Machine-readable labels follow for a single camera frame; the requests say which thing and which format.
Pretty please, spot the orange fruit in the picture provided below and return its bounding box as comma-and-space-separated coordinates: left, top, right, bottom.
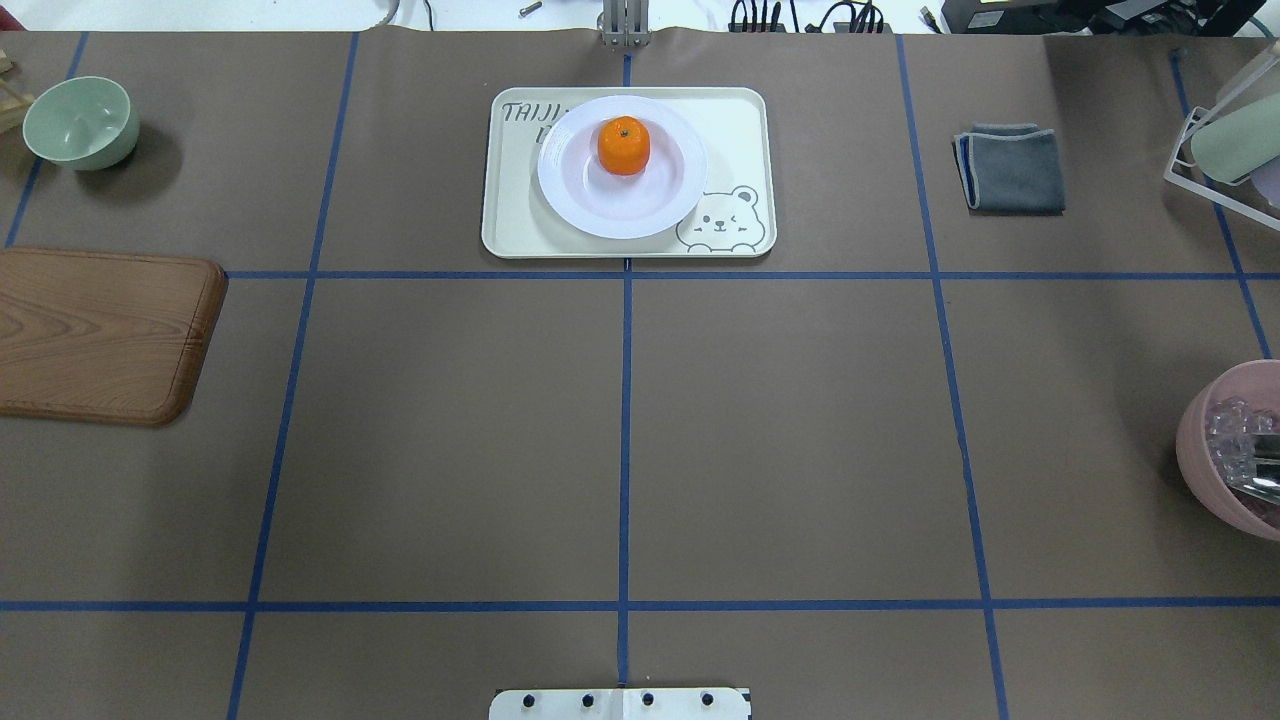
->
596, 117, 652, 177

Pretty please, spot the cream bear print tray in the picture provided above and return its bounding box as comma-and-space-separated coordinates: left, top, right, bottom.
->
480, 87, 778, 259

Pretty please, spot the green pastel cup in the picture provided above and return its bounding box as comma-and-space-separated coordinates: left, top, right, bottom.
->
1190, 94, 1279, 183

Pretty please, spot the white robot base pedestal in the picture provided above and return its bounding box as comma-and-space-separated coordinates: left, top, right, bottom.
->
488, 687, 753, 719

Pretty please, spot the wooden peg cup rack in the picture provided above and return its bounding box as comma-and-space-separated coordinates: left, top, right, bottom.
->
0, 50, 36, 135

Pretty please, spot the aluminium frame post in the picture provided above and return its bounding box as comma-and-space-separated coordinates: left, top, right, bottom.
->
596, 0, 652, 50

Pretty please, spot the white round plate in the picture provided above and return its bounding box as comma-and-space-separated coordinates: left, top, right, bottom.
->
536, 95, 709, 240

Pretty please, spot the pink bowl with ice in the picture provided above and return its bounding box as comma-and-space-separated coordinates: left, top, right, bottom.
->
1175, 359, 1279, 543

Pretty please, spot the purple pastel cup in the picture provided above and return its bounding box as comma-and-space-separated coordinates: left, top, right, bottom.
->
1251, 158, 1280, 209

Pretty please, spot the folded grey cloth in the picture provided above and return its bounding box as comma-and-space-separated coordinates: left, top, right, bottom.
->
952, 123, 1066, 215

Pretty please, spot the wooden cutting board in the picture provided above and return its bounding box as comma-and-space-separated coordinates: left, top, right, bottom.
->
1, 247, 228, 427

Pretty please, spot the white wire cup rack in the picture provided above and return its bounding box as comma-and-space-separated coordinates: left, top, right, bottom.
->
1164, 38, 1279, 232

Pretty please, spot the metal ice scoop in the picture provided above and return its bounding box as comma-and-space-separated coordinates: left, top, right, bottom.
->
1222, 434, 1279, 503

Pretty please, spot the black power strip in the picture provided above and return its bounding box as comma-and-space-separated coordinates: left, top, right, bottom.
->
722, 1, 892, 35

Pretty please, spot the light green bowl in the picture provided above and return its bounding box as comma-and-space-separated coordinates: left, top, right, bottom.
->
22, 76, 141, 172

